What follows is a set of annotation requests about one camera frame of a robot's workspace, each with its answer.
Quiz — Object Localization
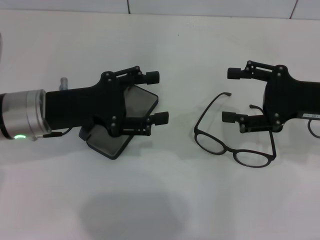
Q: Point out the black round glasses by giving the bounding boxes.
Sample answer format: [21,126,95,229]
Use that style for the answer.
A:
[193,91,277,168]

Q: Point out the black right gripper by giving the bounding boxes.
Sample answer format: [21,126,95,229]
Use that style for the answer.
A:
[221,60,320,134]

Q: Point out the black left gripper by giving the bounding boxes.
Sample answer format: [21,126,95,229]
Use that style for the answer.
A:
[44,71,129,138]

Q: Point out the black glasses case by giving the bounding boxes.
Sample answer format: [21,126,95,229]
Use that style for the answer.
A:
[78,84,160,160]

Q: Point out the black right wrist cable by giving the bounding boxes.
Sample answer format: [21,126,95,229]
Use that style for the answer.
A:
[306,118,320,139]

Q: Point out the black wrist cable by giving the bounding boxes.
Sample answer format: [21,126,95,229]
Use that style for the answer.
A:
[306,118,320,139]
[32,127,72,141]

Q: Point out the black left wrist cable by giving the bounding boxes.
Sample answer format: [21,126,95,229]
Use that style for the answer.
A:
[32,127,72,141]

